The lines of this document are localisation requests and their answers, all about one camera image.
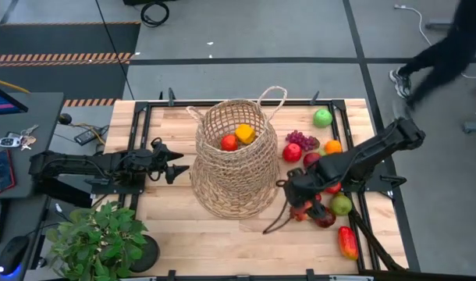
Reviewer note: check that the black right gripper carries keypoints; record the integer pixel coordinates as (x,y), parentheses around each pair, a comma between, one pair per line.
(304,187)

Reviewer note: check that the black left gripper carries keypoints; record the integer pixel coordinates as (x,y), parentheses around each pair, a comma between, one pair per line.
(152,164)

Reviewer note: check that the red and yellow peach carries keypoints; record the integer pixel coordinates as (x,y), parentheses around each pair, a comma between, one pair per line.
(298,212)

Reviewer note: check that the yellow-green apple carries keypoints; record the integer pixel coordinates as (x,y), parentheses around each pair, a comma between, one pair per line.
(341,205)

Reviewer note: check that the small red fruit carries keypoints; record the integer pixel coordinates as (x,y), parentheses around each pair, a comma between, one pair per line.
(333,189)

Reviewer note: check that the red and orange mango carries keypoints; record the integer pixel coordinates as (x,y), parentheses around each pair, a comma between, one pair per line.
(348,244)

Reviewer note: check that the dark red apple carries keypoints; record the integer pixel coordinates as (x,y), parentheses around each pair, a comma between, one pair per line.
(311,159)

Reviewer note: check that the light green fruit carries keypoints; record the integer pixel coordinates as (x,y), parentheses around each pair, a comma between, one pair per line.
(322,152)

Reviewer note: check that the red tomato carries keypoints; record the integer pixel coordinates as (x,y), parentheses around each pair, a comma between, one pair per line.
(229,143)

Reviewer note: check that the bright red apple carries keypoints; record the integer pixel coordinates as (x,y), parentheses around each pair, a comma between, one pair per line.
(292,153)

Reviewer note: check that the orange fruit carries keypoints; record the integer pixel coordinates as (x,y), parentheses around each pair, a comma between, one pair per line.
(333,147)

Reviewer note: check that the purple grape bunch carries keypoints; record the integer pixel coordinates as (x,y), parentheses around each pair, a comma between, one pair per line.
(300,139)

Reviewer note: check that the yellow bell pepper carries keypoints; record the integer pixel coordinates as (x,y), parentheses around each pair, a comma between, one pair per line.
(246,134)

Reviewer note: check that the bright green apple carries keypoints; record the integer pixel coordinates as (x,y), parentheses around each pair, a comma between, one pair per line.
(323,118)

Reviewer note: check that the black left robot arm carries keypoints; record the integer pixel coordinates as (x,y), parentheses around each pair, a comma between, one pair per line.
(74,164)

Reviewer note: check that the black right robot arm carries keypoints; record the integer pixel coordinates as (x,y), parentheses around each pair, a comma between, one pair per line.
(370,156)

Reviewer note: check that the woven straw basket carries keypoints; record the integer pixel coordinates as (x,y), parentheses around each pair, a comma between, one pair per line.
(238,183)

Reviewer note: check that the black power adapter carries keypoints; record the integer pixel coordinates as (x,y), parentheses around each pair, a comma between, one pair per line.
(86,136)

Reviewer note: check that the potted green plant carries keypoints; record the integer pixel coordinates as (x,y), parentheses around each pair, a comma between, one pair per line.
(97,242)

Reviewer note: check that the dark grey desk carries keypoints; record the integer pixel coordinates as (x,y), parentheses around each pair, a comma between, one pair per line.
(35,117)

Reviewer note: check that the metal key bunch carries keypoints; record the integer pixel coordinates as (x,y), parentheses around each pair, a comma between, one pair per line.
(27,139)

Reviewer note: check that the black hazard-striped floor mat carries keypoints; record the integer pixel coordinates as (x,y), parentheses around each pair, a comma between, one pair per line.
(66,39)

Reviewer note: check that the black equipment base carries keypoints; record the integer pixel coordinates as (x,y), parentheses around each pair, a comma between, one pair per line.
(136,2)

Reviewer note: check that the dark pad with red edge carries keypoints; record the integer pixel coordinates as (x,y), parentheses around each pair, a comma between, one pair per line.
(0,173)

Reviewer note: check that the blue screen monitor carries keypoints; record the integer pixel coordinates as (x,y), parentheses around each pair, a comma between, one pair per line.
(0,103)

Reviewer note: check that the black computer mouse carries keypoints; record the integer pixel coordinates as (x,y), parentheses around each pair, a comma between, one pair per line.
(12,253)

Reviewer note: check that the person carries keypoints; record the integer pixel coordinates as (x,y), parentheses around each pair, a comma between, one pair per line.
(448,54)

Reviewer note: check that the long grey desk foot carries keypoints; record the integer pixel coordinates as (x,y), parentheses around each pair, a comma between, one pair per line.
(441,25)

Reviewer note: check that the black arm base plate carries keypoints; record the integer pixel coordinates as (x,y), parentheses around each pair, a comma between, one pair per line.
(105,189)
(382,183)

